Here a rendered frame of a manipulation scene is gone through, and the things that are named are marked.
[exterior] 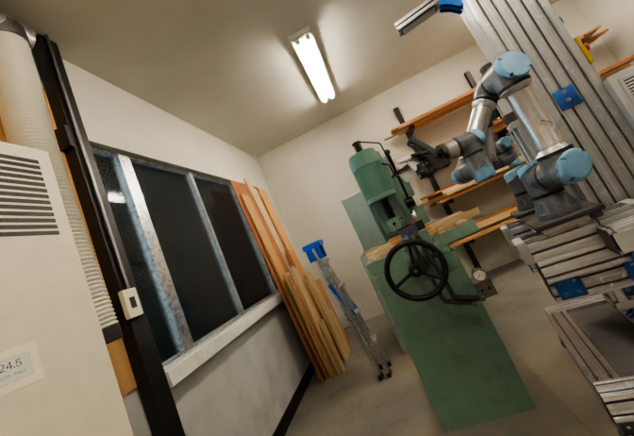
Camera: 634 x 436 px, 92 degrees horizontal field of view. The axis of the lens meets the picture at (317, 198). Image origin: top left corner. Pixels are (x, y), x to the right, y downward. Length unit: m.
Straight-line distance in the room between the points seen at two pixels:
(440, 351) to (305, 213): 2.96
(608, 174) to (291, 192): 3.52
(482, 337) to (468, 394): 0.29
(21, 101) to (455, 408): 2.39
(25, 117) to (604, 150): 2.36
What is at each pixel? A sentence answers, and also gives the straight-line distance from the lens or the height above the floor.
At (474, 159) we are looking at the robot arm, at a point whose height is 1.15.
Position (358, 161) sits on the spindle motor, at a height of 1.45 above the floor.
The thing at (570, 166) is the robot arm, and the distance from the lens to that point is 1.37.
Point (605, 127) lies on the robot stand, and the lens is 1.74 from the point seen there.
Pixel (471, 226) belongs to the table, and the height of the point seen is 0.87.
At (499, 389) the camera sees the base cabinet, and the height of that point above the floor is 0.12.
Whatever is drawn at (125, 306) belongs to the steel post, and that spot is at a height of 1.20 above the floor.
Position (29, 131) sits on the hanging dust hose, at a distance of 1.70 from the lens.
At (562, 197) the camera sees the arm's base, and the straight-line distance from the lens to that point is 1.51.
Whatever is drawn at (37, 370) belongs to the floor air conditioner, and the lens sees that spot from 1.17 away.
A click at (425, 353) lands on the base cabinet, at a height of 0.38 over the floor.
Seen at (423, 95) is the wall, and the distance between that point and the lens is 4.58.
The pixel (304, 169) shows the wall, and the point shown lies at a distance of 4.42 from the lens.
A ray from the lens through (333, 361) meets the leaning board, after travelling 3.15.
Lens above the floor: 1.07
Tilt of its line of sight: 9 degrees up
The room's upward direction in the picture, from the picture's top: 24 degrees counter-clockwise
